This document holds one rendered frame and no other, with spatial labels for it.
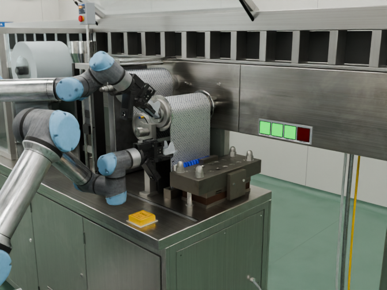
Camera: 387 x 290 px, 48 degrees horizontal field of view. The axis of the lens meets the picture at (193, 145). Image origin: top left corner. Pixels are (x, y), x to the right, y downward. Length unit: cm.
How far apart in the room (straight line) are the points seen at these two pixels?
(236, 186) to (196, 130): 30
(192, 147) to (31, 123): 76
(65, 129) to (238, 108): 87
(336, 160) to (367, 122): 276
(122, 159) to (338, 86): 82
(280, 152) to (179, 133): 297
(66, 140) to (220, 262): 81
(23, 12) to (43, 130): 629
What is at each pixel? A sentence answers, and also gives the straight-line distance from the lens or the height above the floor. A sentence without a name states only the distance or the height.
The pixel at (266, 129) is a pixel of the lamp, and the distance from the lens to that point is 181.
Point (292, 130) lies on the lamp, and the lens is 175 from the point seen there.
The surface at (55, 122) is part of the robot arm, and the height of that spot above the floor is 132.
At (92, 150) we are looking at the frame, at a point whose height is 106.
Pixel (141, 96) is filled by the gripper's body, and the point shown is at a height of 134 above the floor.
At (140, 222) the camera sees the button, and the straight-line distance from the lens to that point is 156.
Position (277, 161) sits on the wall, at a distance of 470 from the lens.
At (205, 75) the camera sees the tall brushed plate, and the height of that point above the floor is 138.
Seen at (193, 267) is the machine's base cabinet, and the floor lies 73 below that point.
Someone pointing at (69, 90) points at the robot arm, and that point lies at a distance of 143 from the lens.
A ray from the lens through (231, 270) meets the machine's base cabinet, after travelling 185.
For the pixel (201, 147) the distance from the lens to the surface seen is 189.
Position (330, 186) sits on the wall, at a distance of 445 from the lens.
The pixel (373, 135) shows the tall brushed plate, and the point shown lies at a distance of 161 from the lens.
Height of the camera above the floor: 156
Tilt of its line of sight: 14 degrees down
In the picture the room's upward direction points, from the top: straight up
